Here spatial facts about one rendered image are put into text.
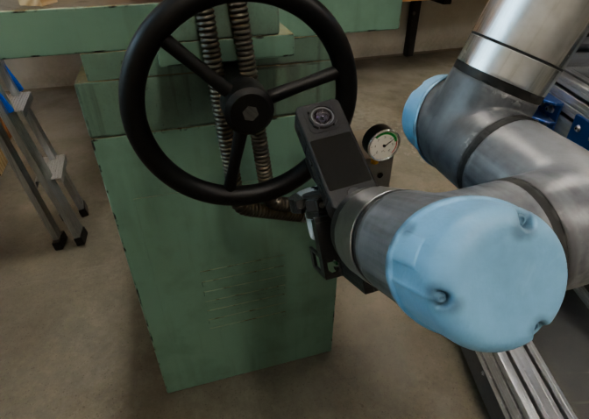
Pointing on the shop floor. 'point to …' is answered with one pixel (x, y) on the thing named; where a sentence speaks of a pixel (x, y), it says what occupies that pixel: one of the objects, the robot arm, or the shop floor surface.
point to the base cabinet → (216, 260)
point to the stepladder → (55, 164)
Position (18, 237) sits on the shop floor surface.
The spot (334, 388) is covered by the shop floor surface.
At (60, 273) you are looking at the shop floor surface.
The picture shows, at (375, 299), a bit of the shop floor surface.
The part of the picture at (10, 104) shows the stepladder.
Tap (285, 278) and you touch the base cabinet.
